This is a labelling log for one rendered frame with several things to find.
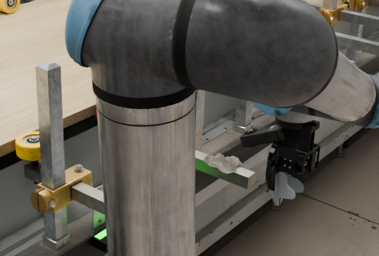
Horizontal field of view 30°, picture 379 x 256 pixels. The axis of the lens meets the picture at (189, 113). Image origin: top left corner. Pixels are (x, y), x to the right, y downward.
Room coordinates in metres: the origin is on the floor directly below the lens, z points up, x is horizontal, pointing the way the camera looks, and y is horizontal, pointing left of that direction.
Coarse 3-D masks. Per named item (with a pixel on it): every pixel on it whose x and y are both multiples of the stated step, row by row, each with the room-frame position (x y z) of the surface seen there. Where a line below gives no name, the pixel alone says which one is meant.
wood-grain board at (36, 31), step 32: (64, 0) 2.52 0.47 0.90; (320, 0) 2.66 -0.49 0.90; (0, 32) 2.12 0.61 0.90; (32, 32) 2.13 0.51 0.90; (64, 32) 2.15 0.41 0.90; (0, 64) 1.84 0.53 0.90; (32, 64) 1.85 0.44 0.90; (64, 64) 1.86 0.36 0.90; (0, 96) 1.62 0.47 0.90; (32, 96) 1.63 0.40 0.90; (64, 96) 1.63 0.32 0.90; (0, 128) 1.44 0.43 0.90; (32, 128) 1.45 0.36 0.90
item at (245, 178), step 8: (200, 152) 1.44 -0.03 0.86; (200, 160) 1.41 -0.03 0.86; (200, 168) 1.41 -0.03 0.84; (208, 168) 1.39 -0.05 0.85; (216, 168) 1.38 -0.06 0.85; (240, 168) 1.37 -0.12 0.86; (216, 176) 1.38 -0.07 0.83; (224, 176) 1.37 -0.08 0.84; (232, 176) 1.35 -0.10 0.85; (240, 176) 1.34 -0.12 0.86; (248, 176) 1.33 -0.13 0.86; (240, 184) 1.34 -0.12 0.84; (248, 184) 1.33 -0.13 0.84
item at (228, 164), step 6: (210, 156) 1.40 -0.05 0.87; (216, 156) 1.40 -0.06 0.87; (222, 156) 1.39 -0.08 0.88; (234, 156) 1.40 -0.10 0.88; (210, 162) 1.37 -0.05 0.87; (216, 162) 1.37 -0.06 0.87; (222, 162) 1.38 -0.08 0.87; (228, 162) 1.36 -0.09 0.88; (234, 162) 1.38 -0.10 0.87; (240, 162) 1.39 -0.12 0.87; (222, 168) 1.36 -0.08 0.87; (228, 168) 1.36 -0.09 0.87; (234, 168) 1.36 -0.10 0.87
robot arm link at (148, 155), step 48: (96, 0) 0.68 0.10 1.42; (144, 0) 0.67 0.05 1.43; (192, 0) 0.65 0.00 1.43; (96, 48) 0.68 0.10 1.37; (144, 48) 0.65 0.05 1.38; (96, 96) 0.69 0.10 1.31; (144, 96) 0.66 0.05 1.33; (192, 96) 0.70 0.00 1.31; (144, 144) 0.67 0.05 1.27; (192, 144) 0.71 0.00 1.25; (144, 192) 0.68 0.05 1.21; (192, 192) 0.72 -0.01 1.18; (144, 240) 0.68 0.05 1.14; (192, 240) 0.72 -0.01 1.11
